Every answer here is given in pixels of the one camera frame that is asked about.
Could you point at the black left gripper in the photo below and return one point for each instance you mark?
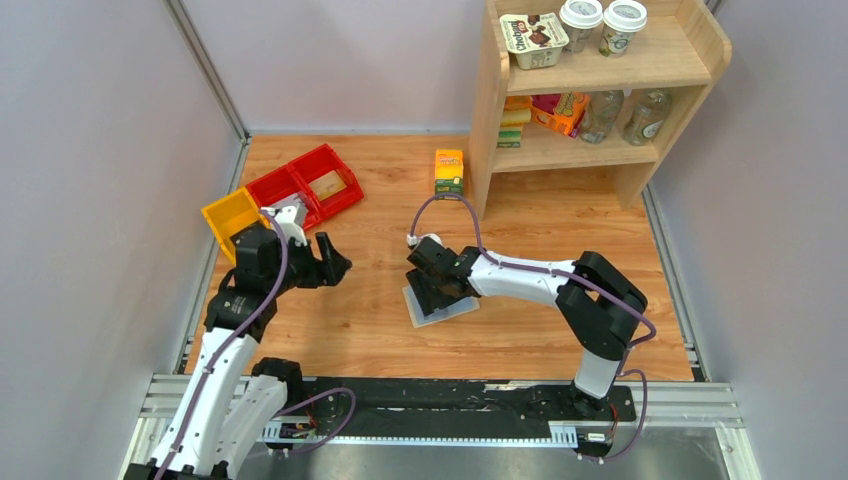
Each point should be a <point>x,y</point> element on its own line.
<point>312,266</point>

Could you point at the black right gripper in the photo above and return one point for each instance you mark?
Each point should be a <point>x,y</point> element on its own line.
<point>427,273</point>

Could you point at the grey translucent card holder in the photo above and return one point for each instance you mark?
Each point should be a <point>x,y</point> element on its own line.
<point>420,319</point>

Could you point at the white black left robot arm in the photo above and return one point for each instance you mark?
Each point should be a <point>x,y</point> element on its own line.
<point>212,432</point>

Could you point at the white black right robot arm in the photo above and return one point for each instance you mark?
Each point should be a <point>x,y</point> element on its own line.
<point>601,306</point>

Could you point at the gold credit card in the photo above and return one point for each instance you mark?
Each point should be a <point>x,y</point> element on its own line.
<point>328,185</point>

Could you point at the red far plastic bin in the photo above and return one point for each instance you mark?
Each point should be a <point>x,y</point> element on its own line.
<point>317,162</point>

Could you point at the red plastic bin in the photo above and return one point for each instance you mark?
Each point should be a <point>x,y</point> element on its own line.
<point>280,184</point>
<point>317,162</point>

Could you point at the red middle plastic bin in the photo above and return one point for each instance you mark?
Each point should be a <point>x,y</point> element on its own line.
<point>280,184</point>

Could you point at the yellow plastic bin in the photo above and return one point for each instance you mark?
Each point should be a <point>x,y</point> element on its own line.
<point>230,215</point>

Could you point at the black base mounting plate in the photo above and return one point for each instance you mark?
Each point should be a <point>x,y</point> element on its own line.
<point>452,409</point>

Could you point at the yellow green juice carton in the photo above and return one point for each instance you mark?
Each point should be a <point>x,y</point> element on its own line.
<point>449,171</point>

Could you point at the yellow green sponge stack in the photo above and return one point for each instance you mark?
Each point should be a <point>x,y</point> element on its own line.
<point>516,114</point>

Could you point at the orange snack box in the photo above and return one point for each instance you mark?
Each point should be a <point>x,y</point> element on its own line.
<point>560,113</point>

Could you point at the wooden shelf unit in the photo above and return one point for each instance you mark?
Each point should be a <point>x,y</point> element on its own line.
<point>682,48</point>

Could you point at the left clear plastic bottle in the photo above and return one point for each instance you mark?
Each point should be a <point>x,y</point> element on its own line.
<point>600,115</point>

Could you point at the clear plastic bottle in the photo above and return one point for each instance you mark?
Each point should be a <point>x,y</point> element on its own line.
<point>600,115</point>
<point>648,116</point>

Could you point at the Chobani yogurt cup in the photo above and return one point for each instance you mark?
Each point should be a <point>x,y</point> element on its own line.
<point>535,40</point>

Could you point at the right clear plastic bottle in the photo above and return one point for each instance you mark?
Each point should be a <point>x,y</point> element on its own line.
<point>648,116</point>

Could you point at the left white-lidded paper cup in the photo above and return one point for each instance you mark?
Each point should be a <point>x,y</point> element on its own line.
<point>579,18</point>

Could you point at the white-lidded paper cup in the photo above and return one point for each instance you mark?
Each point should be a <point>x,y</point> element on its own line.
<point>622,20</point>
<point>579,18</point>

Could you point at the right white-lidded paper cup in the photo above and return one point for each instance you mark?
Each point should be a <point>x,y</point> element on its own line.
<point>622,20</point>

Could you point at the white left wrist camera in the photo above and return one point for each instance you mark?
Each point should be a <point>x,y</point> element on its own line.
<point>285,222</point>

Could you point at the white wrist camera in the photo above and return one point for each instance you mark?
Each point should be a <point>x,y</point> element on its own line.
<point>413,240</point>
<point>285,222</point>

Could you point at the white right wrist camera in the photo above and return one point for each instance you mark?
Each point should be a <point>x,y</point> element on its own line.
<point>413,240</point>

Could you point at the aluminium frame rail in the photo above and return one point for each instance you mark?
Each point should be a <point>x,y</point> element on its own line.
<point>674,408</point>

